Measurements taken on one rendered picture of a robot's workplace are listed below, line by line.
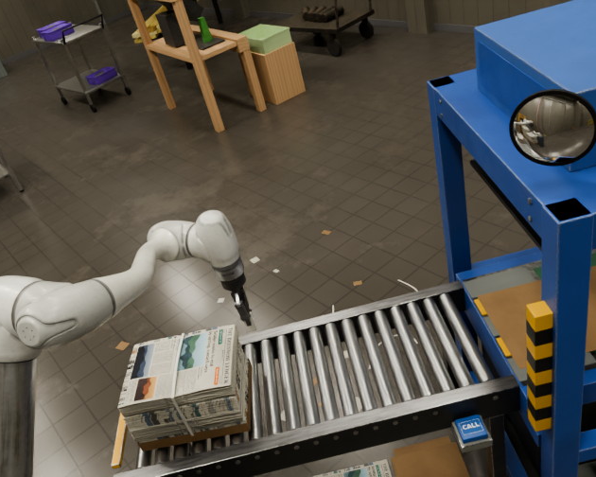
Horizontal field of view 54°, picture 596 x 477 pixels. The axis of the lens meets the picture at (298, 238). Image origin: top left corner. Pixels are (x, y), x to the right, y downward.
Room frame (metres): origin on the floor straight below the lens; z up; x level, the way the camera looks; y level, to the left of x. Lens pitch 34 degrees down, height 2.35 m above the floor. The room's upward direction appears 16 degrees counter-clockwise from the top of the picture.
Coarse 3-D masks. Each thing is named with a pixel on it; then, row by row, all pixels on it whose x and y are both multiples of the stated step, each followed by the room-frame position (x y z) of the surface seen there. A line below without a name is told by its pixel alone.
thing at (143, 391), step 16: (144, 352) 1.55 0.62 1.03; (160, 352) 1.53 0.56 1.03; (128, 368) 1.49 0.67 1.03; (144, 368) 1.47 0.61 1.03; (160, 368) 1.45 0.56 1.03; (128, 384) 1.41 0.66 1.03; (144, 384) 1.39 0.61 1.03; (160, 384) 1.38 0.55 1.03; (128, 400) 1.34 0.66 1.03; (144, 400) 1.33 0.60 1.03; (160, 400) 1.32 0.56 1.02; (128, 416) 1.33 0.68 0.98; (144, 416) 1.32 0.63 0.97; (160, 416) 1.32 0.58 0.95; (144, 432) 1.32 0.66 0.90; (160, 432) 1.32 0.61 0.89; (176, 432) 1.31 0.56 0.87
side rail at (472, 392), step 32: (480, 384) 1.21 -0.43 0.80; (512, 384) 1.18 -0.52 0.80; (352, 416) 1.23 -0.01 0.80; (384, 416) 1.20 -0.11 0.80; (416, 416) 1.18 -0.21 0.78; (448, 416) 1.18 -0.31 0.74; (224, 448) 1.25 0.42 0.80; (256, 448) 1.22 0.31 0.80; (288, 448) 1.20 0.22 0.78; (320, 448) 1.20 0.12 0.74; (352, 448) 1.19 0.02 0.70
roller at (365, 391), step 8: (344, 320) 1.68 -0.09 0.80; (344, 328) 1.64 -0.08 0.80; (352, 328) 1.63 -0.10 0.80; (344, 336) 1.60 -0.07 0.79; (352, 336) 1.58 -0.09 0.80; (352, 344) 1.54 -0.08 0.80; (352, 352) 1.51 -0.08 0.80; (360, 352) 1.50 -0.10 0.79; (352, 360) 1.47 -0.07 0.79; (360, 360) 1.46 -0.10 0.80; (352, 368) 1.45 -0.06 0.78; (360, 368) 1.42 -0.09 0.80; (360, 376) 1.39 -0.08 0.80; (368, 376) 1.39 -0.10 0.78; (360, 384) 1.35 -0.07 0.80; (368, 384) 1.35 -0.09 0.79; (360, 392) 1.32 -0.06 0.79; (368, 392) 1.31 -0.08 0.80; (360, 400) 1.30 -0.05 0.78; (368, 400) 1.28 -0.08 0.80; (368, 408) 1.25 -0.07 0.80; (376, 408) 1.24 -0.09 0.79
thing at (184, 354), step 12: (180, 336) 1.58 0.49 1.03; (180, 360) 1.46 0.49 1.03; (168, 372) 1.42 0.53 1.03; (180, 372) 1.41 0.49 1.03; (168, 384) 1.37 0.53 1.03; (180, 384) 1.35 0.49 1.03; (168, 396) 1.32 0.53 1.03; (180, 396) 1.31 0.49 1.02; (180, 408) 1.31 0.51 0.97; (180, 420) 1.31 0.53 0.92; (192, 420) 1.30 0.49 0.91; (192, 432) 1.31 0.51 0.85
